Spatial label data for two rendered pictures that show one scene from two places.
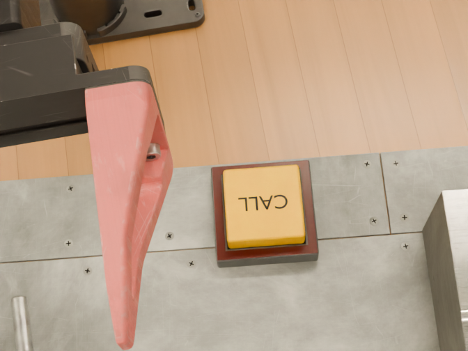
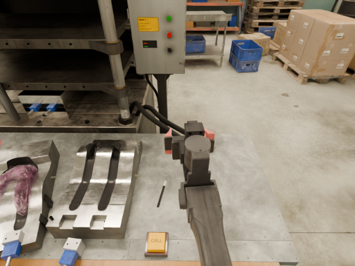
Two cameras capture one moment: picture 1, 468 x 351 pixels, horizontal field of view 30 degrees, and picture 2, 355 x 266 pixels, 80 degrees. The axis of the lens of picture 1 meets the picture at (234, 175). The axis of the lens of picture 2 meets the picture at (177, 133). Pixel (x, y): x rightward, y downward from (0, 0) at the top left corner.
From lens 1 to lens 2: 0.59 m
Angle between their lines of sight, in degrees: 73
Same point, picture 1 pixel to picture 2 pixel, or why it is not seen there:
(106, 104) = (169, 134)
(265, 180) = (155, 246)
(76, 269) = not seen: hidden behind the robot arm
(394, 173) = (125, 254)
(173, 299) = (178, 228)
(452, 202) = (118, 224)
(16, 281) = not seen: hidden behind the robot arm
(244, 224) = (161, 236)
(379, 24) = not seen: outside the picture
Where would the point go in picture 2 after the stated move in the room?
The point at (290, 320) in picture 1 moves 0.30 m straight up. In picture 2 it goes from (155, 222) to (148, 172)
